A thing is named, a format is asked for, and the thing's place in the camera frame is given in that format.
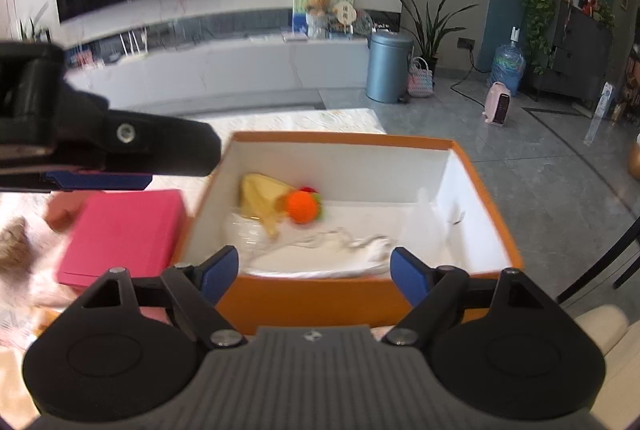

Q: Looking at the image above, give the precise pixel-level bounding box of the yellow cloth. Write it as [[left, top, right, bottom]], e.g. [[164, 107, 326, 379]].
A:
[[240, 173, 294, 241]]

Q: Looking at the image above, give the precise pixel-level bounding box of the grey beige drawstring cloth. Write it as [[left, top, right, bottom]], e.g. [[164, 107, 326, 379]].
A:
[[243, 229, 392, 280]]

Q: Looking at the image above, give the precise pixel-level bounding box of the brown fluffy towel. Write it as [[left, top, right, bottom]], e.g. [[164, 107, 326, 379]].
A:
[[0, 217, 32, 272]]

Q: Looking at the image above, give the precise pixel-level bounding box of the orange crochet carrot toy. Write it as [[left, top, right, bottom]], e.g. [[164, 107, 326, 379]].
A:
[[285, 187, 322, 225]]

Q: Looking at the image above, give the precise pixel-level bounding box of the red-brown sponge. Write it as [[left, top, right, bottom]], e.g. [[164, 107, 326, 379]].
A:
[[43, 191, 96, 233]]

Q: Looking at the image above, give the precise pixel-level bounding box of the pink Wonderlab box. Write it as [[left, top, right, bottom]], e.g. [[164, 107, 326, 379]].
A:
[[56, 190, 186, 291]]

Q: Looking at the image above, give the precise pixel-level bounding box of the orange cardboard box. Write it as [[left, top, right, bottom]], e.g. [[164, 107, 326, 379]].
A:
[[176, 132, 523, 335]]

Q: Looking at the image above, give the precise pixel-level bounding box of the white wifi router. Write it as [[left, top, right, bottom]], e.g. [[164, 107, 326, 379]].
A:
[[118, 27, 149, 62]]

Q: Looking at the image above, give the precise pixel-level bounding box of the pink small heater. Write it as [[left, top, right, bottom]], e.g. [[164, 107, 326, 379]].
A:
[[483, 82, 511, 126]]

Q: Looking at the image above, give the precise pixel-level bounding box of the pastel woven basket bag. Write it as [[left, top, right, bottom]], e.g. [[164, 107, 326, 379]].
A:
[[408, 57, 434, 98]]

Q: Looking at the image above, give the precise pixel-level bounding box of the white marble TV cabinet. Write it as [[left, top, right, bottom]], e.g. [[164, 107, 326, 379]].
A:
[[66, 35, 369, 114]]

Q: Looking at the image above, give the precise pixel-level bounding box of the blue-grey trash bin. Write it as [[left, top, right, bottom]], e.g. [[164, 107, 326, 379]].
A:
[[366, 31, 413, 104]]

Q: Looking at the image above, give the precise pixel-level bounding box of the blue water jug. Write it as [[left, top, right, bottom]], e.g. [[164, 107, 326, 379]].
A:
[[489, 26, 526, 96]]

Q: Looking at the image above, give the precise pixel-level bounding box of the potted long-leaf plant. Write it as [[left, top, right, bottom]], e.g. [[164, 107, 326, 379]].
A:
[[398, 0, 477, 74]]

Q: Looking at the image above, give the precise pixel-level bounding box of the teddy bear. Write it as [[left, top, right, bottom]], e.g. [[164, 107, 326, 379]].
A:
[[306, 0, 331, 39]]

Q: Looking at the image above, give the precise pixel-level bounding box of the dark cabinet with plants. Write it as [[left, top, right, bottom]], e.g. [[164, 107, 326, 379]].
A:
[[523, 0, 614, 108]]

